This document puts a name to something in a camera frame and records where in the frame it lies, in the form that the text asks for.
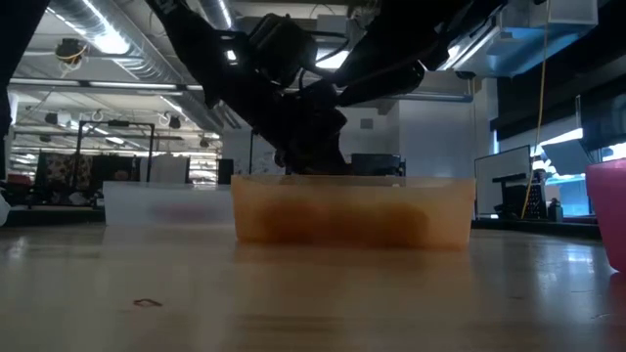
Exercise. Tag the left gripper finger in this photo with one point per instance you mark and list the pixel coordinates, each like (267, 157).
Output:
(291, 161)
(327, 161)

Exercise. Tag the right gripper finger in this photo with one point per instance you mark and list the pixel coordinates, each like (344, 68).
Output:
(386, 85)

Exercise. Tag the orange plastic tray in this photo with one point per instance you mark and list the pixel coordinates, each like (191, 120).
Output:
(352, 215)

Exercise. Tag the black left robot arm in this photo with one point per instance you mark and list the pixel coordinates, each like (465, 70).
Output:
(205, 49)

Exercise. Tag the black monitor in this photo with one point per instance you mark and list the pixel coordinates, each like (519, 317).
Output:
(379, 165)

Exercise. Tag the ceiling light panel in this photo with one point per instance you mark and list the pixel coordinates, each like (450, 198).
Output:
(332, 59)

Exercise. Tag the grey ceiling box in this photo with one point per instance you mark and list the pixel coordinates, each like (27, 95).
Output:
(337, 23)

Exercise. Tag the black speaker box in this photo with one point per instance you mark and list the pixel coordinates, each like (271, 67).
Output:
(225, 171)

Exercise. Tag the white cabinet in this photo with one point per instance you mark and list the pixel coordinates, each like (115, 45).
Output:
(166, 170)

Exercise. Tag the clear plastic tray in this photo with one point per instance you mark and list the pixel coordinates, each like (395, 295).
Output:
(147, 195)

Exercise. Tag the white board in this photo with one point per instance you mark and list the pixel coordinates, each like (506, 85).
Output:
(504, 176)

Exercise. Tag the black equipment cart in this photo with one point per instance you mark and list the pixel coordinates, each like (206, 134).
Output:
(518, 198)

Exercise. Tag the dark bottle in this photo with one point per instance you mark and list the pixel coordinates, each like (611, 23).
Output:
(555, 210)

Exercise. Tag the dark screen panel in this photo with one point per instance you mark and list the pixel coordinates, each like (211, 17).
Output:
(604, 122)

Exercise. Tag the patterned fabric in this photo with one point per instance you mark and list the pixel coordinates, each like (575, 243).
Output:
(68, 171)

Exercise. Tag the pink plastic cup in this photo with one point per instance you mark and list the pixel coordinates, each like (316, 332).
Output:
(609, 215)

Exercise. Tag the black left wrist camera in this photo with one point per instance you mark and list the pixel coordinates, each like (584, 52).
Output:
(283, 46)

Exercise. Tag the silver round air duct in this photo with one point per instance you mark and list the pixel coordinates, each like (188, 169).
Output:
(215, 12)

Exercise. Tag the silver spiral air duct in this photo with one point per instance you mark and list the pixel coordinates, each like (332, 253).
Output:
(147, 63)

